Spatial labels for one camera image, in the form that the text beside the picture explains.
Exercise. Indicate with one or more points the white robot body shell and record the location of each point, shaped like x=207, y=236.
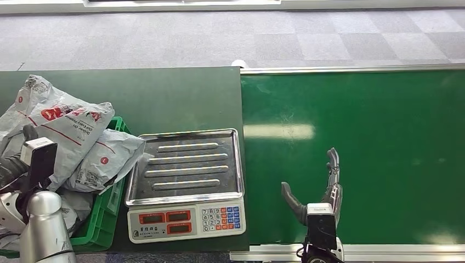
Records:
x=9, y=214

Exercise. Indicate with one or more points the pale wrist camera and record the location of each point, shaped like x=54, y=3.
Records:
x=321, y=225
x=36, y=149

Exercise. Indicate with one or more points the grey red-printed courier package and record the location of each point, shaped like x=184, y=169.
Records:
x=109, y=152
x=72, y=127
x=74, y=207

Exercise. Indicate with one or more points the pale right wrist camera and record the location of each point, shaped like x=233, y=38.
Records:
x=321, y=225

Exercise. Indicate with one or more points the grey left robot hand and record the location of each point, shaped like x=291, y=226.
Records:
x=31, y=132

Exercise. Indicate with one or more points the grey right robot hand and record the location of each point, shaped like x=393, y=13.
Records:
x=334, y=174

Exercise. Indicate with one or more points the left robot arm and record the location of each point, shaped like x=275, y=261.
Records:
x=45, y=228

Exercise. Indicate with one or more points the green conveyor belt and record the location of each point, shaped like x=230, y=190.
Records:
x=381, y=127

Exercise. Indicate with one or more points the electronic scale with steel tray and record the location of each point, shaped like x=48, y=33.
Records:
x=185, y=221

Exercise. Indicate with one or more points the aluminium conveyor side rail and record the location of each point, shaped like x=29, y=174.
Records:
x=345, y=69
x=399, y=252

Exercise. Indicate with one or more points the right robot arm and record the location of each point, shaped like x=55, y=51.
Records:
x=318, y=260

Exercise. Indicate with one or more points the white round conveyor end cap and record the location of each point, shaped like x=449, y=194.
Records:
x=239, y=64

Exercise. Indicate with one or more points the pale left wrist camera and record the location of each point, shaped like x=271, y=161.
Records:
x=36, y=149

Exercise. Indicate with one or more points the green plastic crate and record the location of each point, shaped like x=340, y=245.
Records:
x=98, y=225

